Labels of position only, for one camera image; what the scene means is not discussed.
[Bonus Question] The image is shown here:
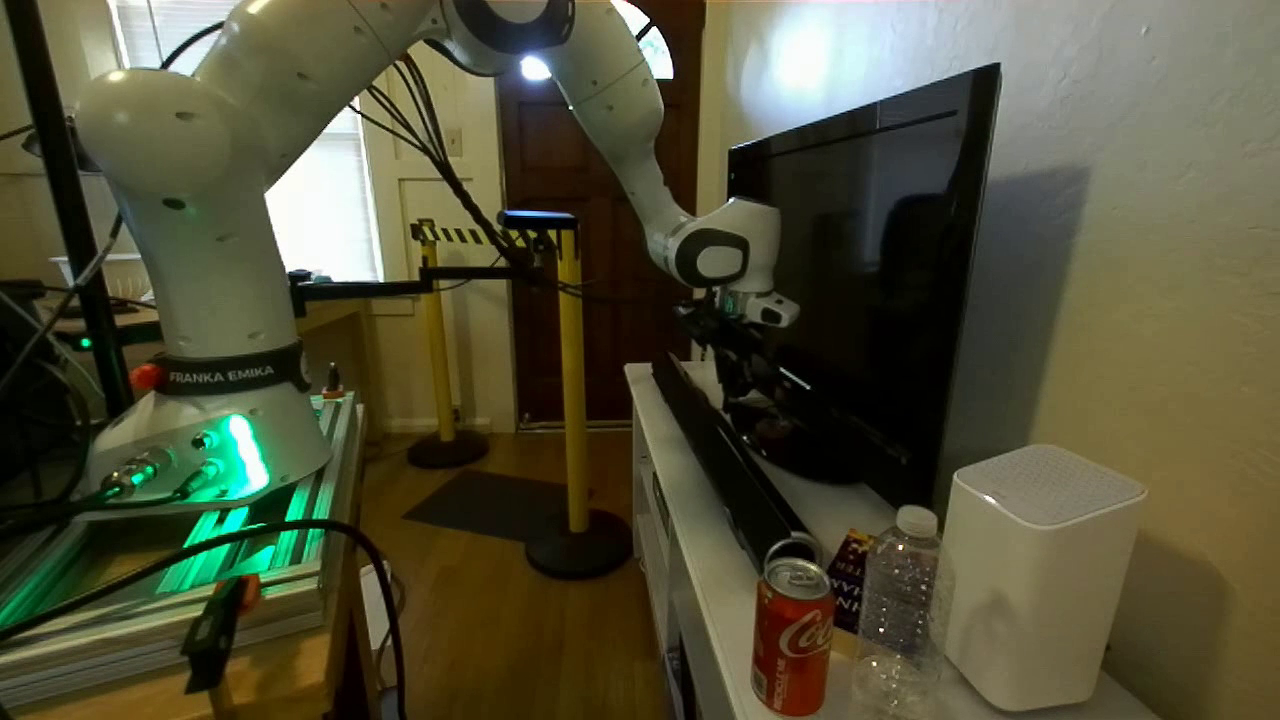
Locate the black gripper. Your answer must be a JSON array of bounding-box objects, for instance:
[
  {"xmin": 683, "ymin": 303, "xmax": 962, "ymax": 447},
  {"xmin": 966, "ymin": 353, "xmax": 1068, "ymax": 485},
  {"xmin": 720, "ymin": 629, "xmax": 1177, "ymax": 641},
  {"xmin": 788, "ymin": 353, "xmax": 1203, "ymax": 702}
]
[{"xmin": 678, "ymin": 297, "xmax": 784, "ymax": 405}]

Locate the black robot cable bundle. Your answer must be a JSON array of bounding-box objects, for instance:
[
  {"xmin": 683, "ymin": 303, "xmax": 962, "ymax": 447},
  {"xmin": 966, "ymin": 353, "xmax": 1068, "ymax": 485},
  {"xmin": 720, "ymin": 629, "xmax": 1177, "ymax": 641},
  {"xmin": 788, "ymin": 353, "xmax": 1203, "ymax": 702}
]
[{"xmin": 346, "ymin": 48, "xmax": 551, "ymax": 270}]

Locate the white television cabinet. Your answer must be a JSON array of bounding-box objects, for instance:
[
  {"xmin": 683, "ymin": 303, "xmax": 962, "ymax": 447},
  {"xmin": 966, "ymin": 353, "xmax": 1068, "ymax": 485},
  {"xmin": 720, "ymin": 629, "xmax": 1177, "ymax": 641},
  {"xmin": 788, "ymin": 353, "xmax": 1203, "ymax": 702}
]
[{"xmin": 621, "ymin": 361, "xmax": 1165, "ymax": 720}]

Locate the black orange clamp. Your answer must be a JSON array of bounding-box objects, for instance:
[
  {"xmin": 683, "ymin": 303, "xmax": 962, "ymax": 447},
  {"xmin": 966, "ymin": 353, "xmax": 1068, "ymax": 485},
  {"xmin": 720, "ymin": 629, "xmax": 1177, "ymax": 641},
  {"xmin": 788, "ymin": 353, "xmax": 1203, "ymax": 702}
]
[{"xmin": 175, "ymin": 572, "xmax": 265, "ymax": 697}]

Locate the black vertical stand pole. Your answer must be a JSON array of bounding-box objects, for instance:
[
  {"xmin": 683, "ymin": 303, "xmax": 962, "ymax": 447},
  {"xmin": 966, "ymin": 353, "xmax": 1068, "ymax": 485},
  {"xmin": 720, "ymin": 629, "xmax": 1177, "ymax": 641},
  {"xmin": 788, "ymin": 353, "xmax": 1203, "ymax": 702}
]
[{"xmin": 0, "ymin": 0, "xmax": 135, "ymax": 414}]

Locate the brown wooden door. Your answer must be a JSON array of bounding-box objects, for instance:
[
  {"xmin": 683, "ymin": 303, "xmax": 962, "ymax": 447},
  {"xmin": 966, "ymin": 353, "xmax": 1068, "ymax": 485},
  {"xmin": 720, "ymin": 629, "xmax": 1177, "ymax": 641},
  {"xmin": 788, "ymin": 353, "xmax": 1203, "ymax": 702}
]
[{"xmin": 489, "ymin": 0, "xmax": 707, "ymax": 429}]

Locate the black stereo camera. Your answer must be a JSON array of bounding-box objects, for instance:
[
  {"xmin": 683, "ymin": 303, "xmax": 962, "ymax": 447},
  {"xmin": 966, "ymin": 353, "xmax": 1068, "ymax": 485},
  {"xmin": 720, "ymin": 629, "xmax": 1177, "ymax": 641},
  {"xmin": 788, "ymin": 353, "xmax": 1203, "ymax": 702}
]
[{"xmin": 496, "ymin": 202, "xmax": 578, "ymax": 233}]

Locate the long black soundbar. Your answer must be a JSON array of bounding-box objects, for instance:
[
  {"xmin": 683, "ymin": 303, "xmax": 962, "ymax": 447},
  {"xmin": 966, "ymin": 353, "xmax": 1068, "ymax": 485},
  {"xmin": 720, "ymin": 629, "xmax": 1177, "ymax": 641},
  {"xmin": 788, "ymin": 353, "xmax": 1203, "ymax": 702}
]
[{"xmin": 648, "ymin": 353, "xmax": 812, "ymax": 564}]

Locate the black looping cable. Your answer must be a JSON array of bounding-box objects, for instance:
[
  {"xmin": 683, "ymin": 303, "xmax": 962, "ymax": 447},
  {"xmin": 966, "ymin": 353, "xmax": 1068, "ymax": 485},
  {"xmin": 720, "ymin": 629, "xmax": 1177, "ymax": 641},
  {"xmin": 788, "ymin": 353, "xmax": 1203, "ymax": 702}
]
[{"xmin": 0, "ymin": 514, "xmax": 412, "ymax": 720}]

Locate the black flat screen television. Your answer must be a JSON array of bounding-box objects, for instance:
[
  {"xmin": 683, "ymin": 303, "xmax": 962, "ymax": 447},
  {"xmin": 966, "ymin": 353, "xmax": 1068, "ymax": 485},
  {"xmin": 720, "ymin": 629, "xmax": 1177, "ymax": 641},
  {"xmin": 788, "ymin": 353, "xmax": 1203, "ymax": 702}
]
[{"xmin": 720, "ymin": 59, "xmax": 1003, "ymax": 512}]

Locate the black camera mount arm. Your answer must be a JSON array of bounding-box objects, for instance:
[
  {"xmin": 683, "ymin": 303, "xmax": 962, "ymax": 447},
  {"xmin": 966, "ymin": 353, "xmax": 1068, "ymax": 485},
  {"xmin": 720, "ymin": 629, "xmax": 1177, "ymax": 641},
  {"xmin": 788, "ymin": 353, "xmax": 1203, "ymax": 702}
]
[{"xmin": 282, "ymin": 258, "xmax": 551, "ymax": 303}]

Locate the white box speaker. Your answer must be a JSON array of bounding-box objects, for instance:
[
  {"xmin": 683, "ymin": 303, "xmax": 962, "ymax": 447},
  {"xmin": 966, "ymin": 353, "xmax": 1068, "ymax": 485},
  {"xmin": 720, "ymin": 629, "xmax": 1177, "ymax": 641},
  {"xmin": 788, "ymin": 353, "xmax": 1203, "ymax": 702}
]
[{"xmin": 936, "ymin": 439, "xmax": 1152, "ymax": 715}]

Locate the aluminium robot mounting platform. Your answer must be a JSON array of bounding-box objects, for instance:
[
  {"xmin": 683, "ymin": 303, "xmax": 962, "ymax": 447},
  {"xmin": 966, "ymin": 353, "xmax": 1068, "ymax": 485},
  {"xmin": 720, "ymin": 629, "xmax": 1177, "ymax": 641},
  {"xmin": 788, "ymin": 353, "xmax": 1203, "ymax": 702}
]
[{"xmin": 0, "ymin": 392, "xmax": 367, "ymax": 711}]

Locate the yellow stanchion post black base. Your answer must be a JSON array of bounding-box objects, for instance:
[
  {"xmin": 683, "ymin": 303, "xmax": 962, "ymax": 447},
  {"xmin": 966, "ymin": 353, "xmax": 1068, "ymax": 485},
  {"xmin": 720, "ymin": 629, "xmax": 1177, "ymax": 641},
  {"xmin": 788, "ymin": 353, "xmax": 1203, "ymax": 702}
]
[
  {"xmin": 405, "ymin": 214, "xmax": 493, "ymax": 472},
  {"xmin": 525, "ymin": 225, "xmax": 634, "ymax": 582}
]

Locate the clear plastic water bottle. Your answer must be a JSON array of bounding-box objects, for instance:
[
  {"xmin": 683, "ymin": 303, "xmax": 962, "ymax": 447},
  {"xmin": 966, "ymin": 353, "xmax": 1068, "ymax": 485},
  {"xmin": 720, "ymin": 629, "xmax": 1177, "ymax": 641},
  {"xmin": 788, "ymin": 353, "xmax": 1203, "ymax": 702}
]
[{"xmin": 851, "ymin": 498, "xmax": 944, "ymax": 711}]

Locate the red soda can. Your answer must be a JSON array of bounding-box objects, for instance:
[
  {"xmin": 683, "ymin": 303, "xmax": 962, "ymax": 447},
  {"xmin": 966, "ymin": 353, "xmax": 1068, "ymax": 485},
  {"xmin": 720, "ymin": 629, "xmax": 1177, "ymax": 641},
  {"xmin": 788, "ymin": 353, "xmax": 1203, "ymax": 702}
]
[{"xmin": 748, "ymin": 551, "xmax": 840, "ymax": 720}]

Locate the dark snack packet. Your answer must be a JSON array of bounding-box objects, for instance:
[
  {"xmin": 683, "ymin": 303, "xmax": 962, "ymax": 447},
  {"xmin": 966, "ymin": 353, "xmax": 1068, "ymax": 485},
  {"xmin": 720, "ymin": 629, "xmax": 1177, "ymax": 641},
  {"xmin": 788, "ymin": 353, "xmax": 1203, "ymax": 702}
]
[{"xmin": 824, "ymin": 530, "xmax": 885, "ymax": 636}]

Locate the yellow black striped barrier belt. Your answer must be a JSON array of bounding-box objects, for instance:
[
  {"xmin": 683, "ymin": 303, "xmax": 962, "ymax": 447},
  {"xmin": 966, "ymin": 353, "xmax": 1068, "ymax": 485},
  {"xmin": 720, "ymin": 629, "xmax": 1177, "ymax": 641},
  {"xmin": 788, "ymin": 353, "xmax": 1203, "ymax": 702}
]
[{"xmin": 412, "ymin": 214, "xmax": 563, "ymax": 254}]

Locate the bright window with blinds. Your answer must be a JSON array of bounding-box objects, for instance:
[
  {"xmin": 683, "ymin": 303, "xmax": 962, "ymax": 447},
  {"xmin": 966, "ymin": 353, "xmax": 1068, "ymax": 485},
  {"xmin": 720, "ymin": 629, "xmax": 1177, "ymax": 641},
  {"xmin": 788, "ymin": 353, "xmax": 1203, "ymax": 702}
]
[{"xmin": 103, "ymin": 0, "xmax": 386, "ymax": 284}]

